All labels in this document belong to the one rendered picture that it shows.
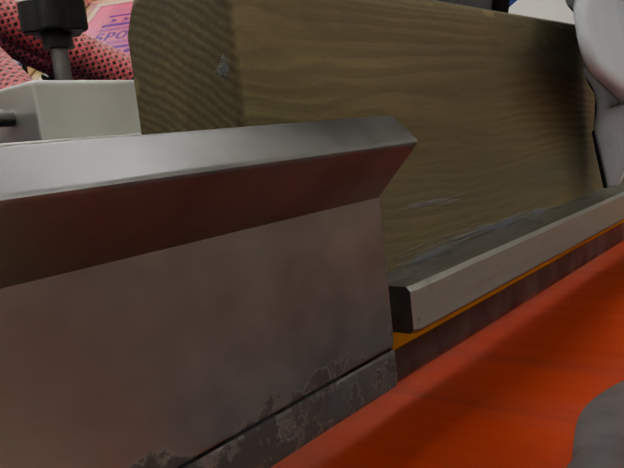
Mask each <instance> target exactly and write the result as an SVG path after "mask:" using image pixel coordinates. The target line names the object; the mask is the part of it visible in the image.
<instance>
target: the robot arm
mask: <svg viewBox="0 0 624 468"><path fill-rule="evenodd" d="M435 1H440V2H446V3H451V4H457V5H463V6H468V7H479V8H484V9H490V10H495V11H500V12H506V13H508V12H509V3H510V0H435ZM565 2H566V4H567V5H568V7H569V8H570V9H571V10H572V11H573V13H574V21H575V27H576V33H577V38H578V46H579V49H580V53H581V56H582V58H583V61H584V67H583V70H584V75H585V78H586V79H587V82H588V84H589V86H590V88H591V90H592V91H593V93H594V95H595V117H594V124H593V129H594V130H593V131H592V132H591V133H592V139H593V144H594V148H595V153H596V157H597V162H598V165H599V170H600V174H601V178H602V183H603V187H604V189H605V188H612V187H615V186H618V185H619V184H620V183H621V182H622V180H623V179H624V0H565Z"/></svg>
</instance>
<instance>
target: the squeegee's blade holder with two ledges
mask: <svg viewBox="0 0 624 468"><path fill-rule="evenodd" d="M622 220H624V180H622V182H621V183H620V184H619V185H618V186H615V187H612V188H600V189H598V190H595V191H594V192H591V193H589V194H586V195H584V196H581V197H579V198H576V199H574V200H572V201H568V202H565V203H563V204H560V205H558V206H555V207H553V208H551V209H549V210H546V211H544V212H541V213H539V214H535V215H532V216H530V217H528V218H525V219H523V220H520V221H518V222H515V223H513V224H511V225H509V226H506V227H502V228H500V229H497V230H495V231H492V232H490V233H488V234H485V235H483V236H480V237H478V238H475V239H473V240H469V241H467V242H465V243H462V244H460V245H457V246H455V247H452V248H450V249H447V250H446V251H443V252H440V253H436V254H434V255H431V256H429V257H426V258H424V259H422V260H420V261H417V262H415V263H412V264H410V265H407V266H403V267H402V268H399V269H397V270H394V271H391V272H389V273H387V279H388V289H389V298H390V308H391V318H392V327H393V332H401V333H409V334H411V333H415V332H420V331H422V330H424V329H425V328H427V327H429V326H431V325H433V324H434V323H436V322H438V321H439V320H441V319H443V318H445V317H447V316H449V315H451V314H453V313H454V312H456V311H458V310H460V309H462V308H463V307H465V306H468V305H469V304H471V303H472V302H474V301H476V300H478V299H480V298H481V297H483V296H485V295H487V294H489V293H491V292H493V291H495V290H497V289H499V288H500V287H501V286H503V285H505V284H507V283H509V282H510V281H512V280H515V279H517V278H519V277H520V276H522V275H524V274H526V273H527V272H529V271H530V270H532V269H534V268H536V267H538V266H540V265H542V264H544V263H546V262H548V261H549V260H551V259H553V258H554V257H556V256H557V255H559V254H562V253H564V252H566V251H567V250H569V249H571V248H573V247H575V246H577V245H578V244H580V243H582V242H584V241H585V240H587V239H589V238H591V237H593V236H595V235H596V234H598V233H600V232H602V231H604V230H605V229H607V228H610V227H612V226H614V225H615V224H616V223H618V222H620V221H622Z"/></svg>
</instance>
